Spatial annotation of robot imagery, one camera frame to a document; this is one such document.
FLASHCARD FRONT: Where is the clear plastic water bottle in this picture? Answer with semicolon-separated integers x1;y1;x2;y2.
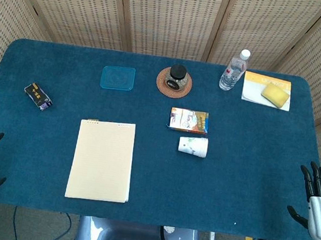
217;46;252;94

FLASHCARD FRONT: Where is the white and orange book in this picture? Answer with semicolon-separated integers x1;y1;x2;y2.
240;70;295;113

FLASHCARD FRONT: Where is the white paper cup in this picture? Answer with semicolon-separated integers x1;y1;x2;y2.
177;134;210;159

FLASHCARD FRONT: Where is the yellow sponge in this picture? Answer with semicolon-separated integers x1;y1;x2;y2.
258;81;292;110

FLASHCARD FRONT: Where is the black and gold small box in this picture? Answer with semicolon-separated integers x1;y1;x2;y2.
21;80;56;113

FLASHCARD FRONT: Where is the glass jar with black lid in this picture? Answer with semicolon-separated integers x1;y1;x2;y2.
163;63;190;93

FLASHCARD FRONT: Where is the woven folding screen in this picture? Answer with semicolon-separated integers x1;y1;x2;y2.
0;0;321;174

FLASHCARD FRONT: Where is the blue table cloth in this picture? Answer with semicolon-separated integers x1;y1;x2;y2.
0;35;321;240

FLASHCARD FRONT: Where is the beige notepad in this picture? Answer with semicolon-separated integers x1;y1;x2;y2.
64;116;139;206

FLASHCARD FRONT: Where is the blue plastic container lid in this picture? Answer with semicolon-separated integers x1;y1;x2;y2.
99;63;137;93

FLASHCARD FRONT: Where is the colourful carton box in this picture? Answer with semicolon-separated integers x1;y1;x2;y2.
165;106;211;136

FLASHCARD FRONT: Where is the round woven coaster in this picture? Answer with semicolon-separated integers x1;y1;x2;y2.
154;65;195;101

